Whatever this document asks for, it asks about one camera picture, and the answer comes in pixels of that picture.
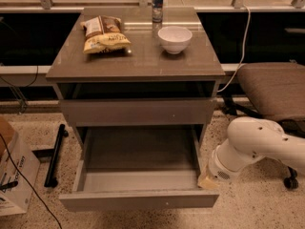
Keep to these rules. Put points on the yellow foam-padded gripper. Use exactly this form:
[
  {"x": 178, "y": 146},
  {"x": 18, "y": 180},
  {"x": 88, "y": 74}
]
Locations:
[{"x": 219, "y": 169}]

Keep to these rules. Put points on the grey drawer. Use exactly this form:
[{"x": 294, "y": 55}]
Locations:
[
  {"x": 137, "y": 112},
  {"x": 130, "y": 168}
]

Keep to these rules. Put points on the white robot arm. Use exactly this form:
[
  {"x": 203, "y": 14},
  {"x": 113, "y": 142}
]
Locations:
[{"x": 248, "y": 141}]

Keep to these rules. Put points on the grey top drawer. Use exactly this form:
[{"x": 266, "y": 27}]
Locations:
[{"x": 137, "y": 112}]

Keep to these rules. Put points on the grey drawer cabinet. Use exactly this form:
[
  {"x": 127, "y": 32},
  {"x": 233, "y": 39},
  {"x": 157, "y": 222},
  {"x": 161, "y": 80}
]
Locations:
[{"x": 144, "y": 70}]

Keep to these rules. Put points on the brown office chair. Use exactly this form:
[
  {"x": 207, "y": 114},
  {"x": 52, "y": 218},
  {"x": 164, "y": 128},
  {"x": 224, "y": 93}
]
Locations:
[{"x": 276, "y": 91}]

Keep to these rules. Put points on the white bowl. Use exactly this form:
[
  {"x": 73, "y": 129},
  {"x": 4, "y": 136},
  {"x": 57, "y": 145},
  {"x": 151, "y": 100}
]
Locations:
[{"x": 174, "y": 39}]

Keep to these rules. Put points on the black metal bar stand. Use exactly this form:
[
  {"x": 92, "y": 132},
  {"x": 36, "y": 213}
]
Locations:
[{"x": 52, "y": 154}]

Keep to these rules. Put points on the yellow chip bag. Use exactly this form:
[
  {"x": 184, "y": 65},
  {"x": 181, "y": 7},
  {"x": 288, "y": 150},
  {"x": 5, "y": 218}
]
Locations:
[{"x": 103, "y": 34}]

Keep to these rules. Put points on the cardboard box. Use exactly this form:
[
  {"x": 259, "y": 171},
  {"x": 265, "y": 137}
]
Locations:
[{"x": 16, "y": 160}]

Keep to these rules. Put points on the blue drink can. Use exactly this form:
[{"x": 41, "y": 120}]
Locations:
[{"x": 157, "y": 10}]

